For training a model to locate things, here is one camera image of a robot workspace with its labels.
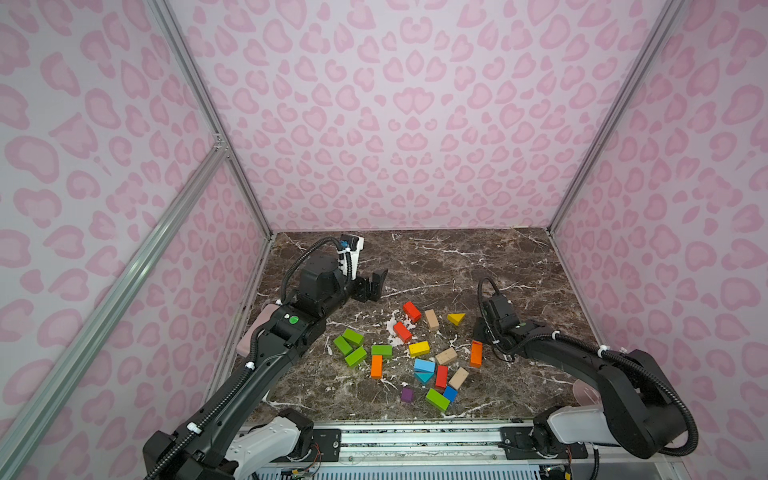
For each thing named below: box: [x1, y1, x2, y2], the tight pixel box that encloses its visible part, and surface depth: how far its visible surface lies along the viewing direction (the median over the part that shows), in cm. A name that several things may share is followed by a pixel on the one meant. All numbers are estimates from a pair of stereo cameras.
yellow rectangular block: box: [409, 341, 431, 357], surface depth 90 cm
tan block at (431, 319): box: [424, 309, 439, 329], surface depth 95 cm
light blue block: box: [414, 358, 436, 373], surface depth 86 cm
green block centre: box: [371, 344, 393, 356], surface depth 89 cm
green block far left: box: [333, 335, 353, 356], surface depth 90 cm
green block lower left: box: [344, 346, 367, 367], surface depth 88 cm
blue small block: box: [444, 386, 458, 403], surface depth 82 cm
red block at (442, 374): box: [435, 365, 449, 388], surface depth 84 cm
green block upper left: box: [342, 328, 365, 347], surface depth 91 cm
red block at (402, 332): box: [393, 321, 413, 344], surface depth 94 cm
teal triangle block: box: [414, 372, 434, 385], surface depth 84 cm
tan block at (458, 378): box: [448, 366, 469, 390], surface depth 84 cm
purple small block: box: [401, 388, 414, 403], surface depth 82 cm
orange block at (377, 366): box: [371, 355, 383, 378], surface depth 86 cm
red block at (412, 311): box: [403, 301, 422, 323], surface depth 97 cm
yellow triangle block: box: [447, 313, 466, 326], surface depth 96 cm
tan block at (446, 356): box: [435, 347, 458, 365], surface depth 88 cm
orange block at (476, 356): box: [470, 340, 483, 368], surface depth 87 cm
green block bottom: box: [425, 388, 451, 412], surface depth 80 cm
